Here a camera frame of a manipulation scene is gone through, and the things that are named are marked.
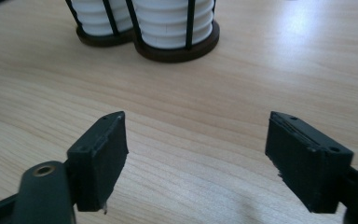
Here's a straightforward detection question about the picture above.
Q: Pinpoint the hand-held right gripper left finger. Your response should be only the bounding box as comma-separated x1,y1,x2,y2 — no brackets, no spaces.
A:
64,110,130,216

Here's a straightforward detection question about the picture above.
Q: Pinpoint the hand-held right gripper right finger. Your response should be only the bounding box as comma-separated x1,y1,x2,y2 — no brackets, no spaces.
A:
265,110,354,215

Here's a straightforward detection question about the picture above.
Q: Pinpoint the black wire cup holder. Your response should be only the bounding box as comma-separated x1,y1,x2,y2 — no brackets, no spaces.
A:
64,0,221,63

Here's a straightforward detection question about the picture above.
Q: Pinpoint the short stack of white cups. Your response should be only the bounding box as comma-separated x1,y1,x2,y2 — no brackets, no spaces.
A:
69,0,134,36

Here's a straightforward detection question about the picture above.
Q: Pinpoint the tall stack of white cups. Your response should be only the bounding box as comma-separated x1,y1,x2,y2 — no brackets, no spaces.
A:
131,0,215,50

